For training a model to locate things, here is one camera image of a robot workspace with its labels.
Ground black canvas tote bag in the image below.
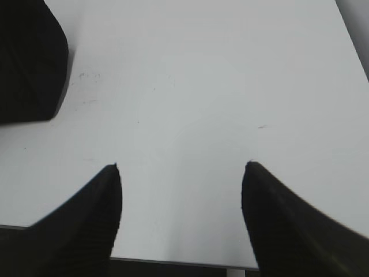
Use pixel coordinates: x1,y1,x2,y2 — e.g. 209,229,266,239
1,1,69,125

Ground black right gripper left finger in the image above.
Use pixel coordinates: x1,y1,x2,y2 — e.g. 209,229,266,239
1,164,122,276

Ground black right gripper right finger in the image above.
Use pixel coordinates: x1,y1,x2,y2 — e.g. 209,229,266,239
241,162,368,276

